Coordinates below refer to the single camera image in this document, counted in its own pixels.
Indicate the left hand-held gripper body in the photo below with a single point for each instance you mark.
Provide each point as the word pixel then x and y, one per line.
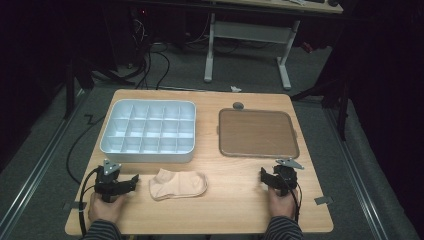
pixel 107 181

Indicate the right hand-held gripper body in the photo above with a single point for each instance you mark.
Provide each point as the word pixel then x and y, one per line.
pixel 286 178

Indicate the beige ankle sock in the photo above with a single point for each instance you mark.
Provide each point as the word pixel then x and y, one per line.
pixel 178 185

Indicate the person's right hand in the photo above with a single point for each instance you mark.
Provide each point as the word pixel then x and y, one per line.
pixel 281 206

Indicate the person's left hand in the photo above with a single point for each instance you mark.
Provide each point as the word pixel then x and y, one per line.
pixel 106 210

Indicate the grey tape strip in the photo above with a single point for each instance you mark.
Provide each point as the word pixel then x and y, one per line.
pixel 75 205
pixel 323 200

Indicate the brown square tray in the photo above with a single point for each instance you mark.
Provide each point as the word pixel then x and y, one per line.
pixel 257 133

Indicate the white compartment storage box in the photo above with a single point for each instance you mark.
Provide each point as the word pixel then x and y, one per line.
pixel 150 131

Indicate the grey round table grommet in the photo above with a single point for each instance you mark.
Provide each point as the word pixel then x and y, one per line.
pixel 238 106

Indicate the black metal stand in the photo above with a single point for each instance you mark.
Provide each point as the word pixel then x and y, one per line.
pixel 342 110
pixel 69 90

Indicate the white crumpled paper scrap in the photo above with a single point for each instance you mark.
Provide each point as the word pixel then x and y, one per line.
pixel 235 89

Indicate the white-legged wooden desk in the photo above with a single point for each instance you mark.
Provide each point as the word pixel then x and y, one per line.
pixel 248 31

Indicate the metal floor rail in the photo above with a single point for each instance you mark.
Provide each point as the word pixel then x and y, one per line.
pixel 36 166
pixel 356 180

